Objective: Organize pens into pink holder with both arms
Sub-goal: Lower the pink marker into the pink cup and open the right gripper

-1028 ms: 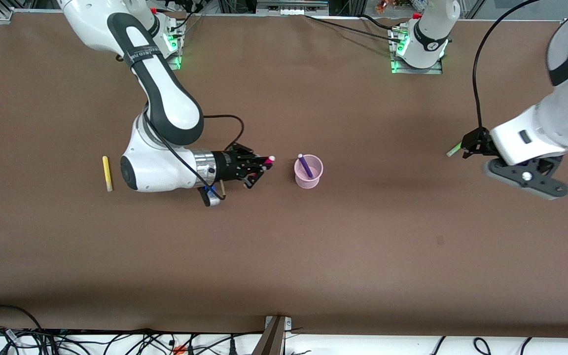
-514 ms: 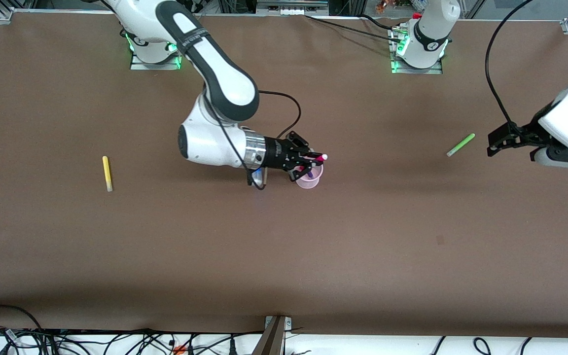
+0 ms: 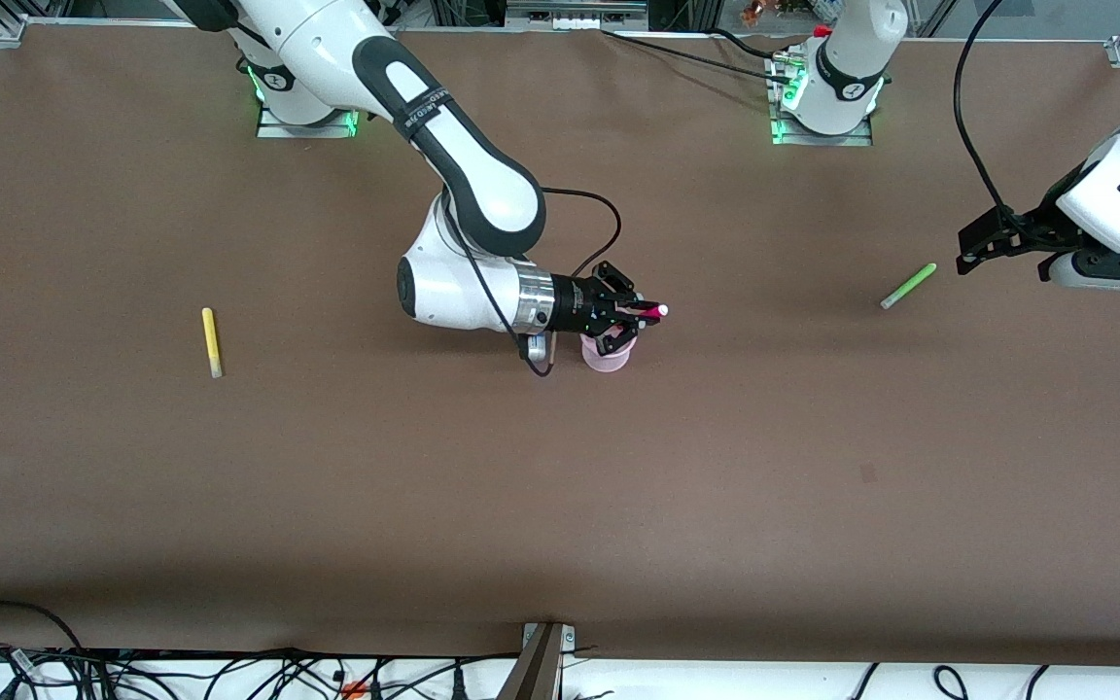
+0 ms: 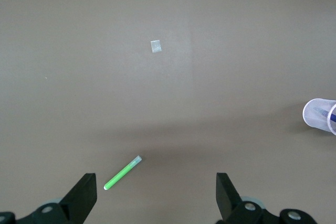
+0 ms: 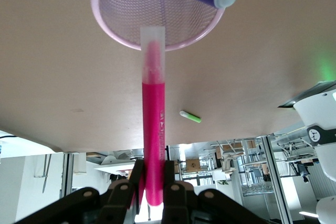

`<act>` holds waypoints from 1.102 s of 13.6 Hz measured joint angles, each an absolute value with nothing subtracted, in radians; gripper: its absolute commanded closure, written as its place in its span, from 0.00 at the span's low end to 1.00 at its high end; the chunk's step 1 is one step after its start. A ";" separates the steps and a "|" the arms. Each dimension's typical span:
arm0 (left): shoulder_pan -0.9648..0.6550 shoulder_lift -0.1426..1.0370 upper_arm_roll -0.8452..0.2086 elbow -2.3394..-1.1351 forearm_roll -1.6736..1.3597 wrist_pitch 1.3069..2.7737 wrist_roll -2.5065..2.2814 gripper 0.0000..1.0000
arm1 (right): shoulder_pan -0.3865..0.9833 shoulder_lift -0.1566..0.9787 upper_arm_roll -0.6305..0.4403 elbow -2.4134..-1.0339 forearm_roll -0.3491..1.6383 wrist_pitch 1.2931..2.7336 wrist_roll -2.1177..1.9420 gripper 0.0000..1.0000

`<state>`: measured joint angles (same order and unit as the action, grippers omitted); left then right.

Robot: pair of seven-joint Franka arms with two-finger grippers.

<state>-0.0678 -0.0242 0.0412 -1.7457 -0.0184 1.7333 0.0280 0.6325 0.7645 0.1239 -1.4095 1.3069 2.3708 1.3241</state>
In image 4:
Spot dark blue pen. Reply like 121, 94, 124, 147
313, 105, 336, 124

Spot white mesh pen cup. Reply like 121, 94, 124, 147
302, 98, 336, 136

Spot small clear tape patch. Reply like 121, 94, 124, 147
150, 39, 162, 54

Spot green highlighter pen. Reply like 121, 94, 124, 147
103, 155, 143, 190

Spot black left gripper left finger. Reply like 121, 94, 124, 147
0, 173, 98, 224

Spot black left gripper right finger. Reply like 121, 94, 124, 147
215, 173, 317, 224

